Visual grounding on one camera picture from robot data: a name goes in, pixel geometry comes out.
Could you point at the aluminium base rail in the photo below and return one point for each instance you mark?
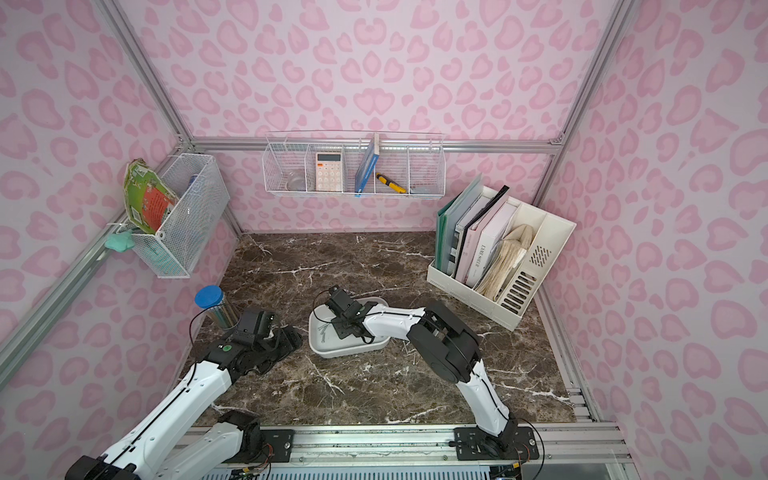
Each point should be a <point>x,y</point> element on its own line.
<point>422,445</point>

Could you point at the clear tape roll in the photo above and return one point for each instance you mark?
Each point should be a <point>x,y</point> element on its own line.
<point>295,181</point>

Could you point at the white calculator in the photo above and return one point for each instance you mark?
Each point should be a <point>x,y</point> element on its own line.
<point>329,172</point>

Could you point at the yellow utility knife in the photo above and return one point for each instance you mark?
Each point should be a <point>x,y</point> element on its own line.
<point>390,184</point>

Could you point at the black binder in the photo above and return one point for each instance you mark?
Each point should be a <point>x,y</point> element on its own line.
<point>468,229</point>

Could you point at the blue lidded metal can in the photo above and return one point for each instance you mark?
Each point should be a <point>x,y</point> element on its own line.
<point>213,301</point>

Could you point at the green red snack bag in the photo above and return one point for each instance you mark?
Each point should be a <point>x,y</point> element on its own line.
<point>148,200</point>

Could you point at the mint green wall hook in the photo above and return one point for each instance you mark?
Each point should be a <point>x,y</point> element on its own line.
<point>120,242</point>

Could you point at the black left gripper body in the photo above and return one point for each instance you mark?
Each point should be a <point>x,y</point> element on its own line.
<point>279,341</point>

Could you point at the beige paper stack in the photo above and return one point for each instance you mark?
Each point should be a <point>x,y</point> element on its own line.
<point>507,259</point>

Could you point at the blue book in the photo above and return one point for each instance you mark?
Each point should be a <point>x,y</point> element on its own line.
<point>368,164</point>

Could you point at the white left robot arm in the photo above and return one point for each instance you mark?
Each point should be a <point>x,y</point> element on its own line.
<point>147,451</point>

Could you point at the white mesh wall basket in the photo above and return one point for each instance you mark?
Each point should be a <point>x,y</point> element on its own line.
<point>175,249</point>

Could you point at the pink white binder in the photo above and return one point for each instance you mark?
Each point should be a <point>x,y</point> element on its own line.
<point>494,230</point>

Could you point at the silver screw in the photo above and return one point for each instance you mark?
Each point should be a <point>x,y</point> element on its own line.
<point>321,332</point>

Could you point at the white plastic storage box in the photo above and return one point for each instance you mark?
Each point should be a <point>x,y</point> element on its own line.
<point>336,347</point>

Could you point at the beige desktop file organizer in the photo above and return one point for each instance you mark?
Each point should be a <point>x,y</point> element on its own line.
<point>551,234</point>

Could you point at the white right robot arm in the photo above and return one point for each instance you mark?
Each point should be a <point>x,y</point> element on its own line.
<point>445,342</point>

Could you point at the white wire wall shelf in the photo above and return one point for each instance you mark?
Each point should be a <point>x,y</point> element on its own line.
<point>415,161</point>

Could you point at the green folder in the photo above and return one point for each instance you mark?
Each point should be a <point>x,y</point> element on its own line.
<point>448,217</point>

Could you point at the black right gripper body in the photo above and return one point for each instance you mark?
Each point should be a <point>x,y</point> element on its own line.
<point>339,308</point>

